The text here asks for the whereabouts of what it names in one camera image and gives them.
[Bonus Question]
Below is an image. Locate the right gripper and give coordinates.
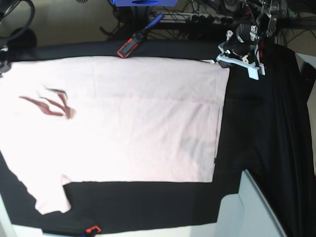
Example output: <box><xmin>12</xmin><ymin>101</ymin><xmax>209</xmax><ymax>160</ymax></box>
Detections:
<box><xmin>0</xmin><ymin>45</ymin><xmax>11</xmax><ymax>77</ymax></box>

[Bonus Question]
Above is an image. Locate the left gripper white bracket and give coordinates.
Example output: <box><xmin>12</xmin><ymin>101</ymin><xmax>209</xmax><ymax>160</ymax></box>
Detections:
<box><xmin>216</xmin><ymin>24</ymin><xmax>265</xmax><ymax>80</ymax></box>

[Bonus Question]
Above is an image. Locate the light pink T-shirt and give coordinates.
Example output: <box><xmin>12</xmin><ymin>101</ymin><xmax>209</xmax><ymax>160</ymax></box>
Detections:
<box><xmin>0</xmin><ymin>57</ymin><xmax>230</xmax><ymax>215</ymax></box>

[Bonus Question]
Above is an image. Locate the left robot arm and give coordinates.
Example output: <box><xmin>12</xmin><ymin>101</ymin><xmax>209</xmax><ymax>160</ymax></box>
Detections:
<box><xmin>216</xmin><ymin>0</ymin><xmax>279</xmax><ymax>80</ymax></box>

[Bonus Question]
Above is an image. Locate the blue plastic box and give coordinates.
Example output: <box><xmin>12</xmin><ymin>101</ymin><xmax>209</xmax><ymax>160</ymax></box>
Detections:
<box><xmin>110</xmin><ymin>0</ymin><xmax>178</xmax><ymax>7</ymax></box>

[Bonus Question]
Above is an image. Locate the small red black clamp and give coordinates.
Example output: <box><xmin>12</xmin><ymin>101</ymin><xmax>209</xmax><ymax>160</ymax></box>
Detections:
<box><xmin>85</xmin><ymin>226</ymin><xmax>102</xmax><ymax>235</ymax></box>

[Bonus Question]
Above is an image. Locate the blue handled bar clamp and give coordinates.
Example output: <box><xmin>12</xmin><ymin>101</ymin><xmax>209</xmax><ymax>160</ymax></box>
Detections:
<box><xmin>117</xmin><ymin>13</ymin><xmax>164</xmax><ymax>58</ymax></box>

